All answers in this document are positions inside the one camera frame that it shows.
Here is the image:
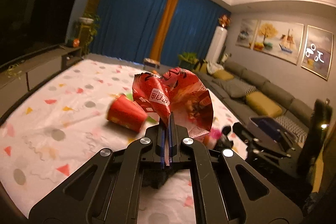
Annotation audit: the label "white standing air conditioner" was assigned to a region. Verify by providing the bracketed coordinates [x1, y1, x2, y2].
[205, 27, 228, 63]

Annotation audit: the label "black white patterned pillow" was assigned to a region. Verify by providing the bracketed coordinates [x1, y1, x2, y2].
[276, 115, 307, 140]

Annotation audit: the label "green leafy potted plant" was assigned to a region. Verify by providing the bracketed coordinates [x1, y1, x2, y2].
[178, 52, 198, 69]

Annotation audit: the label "red paper cup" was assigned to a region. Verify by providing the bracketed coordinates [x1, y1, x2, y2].
[106, 95, 149, 133]

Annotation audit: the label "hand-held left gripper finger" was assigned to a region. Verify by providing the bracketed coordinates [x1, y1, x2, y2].
[28, 113, 168, 224]
[168, 113, 302, 224]

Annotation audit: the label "grey painting with white marks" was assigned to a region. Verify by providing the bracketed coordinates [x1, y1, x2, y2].
[301, 25, 334, 81]

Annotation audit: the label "printed cardboard box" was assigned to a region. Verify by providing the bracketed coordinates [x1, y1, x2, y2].
[144, 57, 160, 69]

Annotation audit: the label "orange flower decoration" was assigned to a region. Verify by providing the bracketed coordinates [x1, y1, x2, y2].
[218, 15, 231, 29]

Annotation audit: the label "trailing potted plant white pot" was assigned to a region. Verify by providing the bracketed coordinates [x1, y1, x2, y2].
[75, 13, 101, 55]

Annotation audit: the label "grey patterned pillow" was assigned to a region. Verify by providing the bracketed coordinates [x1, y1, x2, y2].
[222, 80, 259, 98]

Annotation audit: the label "large yellow pillow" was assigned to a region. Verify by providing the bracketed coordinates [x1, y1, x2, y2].
[245, 91, 282, 117]

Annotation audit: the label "white plastic bag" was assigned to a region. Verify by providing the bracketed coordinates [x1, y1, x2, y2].
[207, 62, 223, 73]

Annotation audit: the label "orange curtain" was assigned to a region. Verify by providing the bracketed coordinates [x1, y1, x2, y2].
[151, 0, 183, 60]

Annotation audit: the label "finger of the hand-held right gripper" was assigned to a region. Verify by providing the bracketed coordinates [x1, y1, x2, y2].
[222, 123, 289, 161]
[248, 116, 307, 152]

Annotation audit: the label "black flat television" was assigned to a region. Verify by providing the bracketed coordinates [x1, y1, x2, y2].
[0, 0, 78, 69]

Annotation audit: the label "blue curtain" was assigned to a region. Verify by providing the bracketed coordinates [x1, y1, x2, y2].
[161, 0, 231, 67]
[91, 0, 171, 63]

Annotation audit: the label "yellow ribbon scraps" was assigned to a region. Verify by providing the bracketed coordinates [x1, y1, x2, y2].
[6, 63, 22, 79]

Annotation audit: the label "green foam net sleeve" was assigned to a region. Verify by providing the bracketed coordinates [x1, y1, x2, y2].
[125, 92, 159, 124]

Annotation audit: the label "grey sofa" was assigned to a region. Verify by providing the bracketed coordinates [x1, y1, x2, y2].
[194, 60, 315, 146]

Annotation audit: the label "yellow black bag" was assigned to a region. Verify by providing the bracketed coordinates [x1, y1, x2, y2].
[194, 60, 208, 72]

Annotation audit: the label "red snack wrapper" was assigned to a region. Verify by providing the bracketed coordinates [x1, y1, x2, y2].
[133, 67, 214, 139]

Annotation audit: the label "grey television cabinet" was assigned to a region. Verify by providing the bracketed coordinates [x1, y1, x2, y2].
[0, 44, 83, 109]

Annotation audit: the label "small yellow pillow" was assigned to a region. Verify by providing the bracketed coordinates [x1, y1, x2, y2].
[213, 70, 234, 81]

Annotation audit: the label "small landscape painting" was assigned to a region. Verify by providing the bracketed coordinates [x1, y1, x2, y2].
[235, 18, 259, 48]

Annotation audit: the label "large tree and boat painting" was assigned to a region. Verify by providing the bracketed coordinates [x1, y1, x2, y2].
[253, 21, 304, 65]

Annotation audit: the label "yellow metal plant stand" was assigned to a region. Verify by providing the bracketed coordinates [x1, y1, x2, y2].
[78, 24, 91, 49]

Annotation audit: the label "crumpled pink plastic bag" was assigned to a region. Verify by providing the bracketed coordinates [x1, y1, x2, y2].
[209, 128, 223, 142]

